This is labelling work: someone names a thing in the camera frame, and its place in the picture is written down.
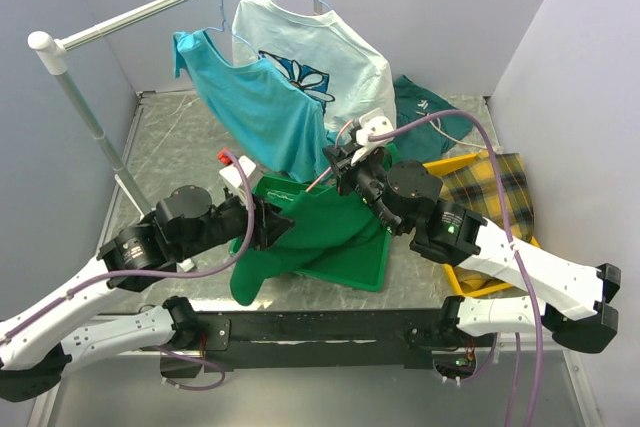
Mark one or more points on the green plastic tray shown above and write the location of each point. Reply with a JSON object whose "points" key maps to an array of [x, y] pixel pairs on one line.
{"points": [[360, 267]]}

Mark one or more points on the pink wire hanger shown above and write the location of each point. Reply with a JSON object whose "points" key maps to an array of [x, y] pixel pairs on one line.
{"points": [[328, 170]]}

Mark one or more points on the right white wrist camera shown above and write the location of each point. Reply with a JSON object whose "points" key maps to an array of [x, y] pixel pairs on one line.
{"points": [[371, 131]]}

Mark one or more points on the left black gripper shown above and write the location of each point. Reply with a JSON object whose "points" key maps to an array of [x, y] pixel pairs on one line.
{"points": [[269, 224]]}

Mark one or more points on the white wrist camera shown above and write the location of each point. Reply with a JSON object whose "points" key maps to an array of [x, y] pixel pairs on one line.
{"points": [[371, 131], [240, 178]]}

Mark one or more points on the yellow plaid cloth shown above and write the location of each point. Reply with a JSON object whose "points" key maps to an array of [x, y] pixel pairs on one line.
{"points": [[474, 186]]}

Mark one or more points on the blue wire hanger left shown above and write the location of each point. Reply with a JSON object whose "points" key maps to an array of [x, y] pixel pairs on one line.
{"points": [[227, 27]]}

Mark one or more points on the turquoise t shirt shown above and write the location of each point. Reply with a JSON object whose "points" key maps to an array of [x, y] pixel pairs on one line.
{"points": [[273, 121]]}

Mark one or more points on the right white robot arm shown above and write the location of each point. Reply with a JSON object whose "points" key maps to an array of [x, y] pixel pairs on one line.
{"points": [[567, 299]]}

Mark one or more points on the yellow plastic tray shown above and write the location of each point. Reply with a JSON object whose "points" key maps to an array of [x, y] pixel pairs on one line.
{"points": [[466, 282]]}

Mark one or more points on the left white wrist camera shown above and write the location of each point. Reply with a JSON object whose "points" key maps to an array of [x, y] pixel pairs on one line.
{"points": [[240, 178]]}

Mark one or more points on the white flower print t shirt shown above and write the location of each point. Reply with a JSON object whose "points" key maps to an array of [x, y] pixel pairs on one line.
{"points": [[320, 55]]}

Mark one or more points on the green t shirt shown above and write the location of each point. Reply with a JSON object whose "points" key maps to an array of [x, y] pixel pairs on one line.
{"points": [[310, 237]]}

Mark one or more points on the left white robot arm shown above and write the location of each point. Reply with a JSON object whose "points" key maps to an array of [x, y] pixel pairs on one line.
{"points": [[54, 338]]}

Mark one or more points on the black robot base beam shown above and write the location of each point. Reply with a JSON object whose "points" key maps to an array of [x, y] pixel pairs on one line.
{"points": [[237, 340]]}

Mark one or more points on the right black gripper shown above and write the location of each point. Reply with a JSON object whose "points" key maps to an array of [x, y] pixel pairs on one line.
{"points": [[341, 165]]}

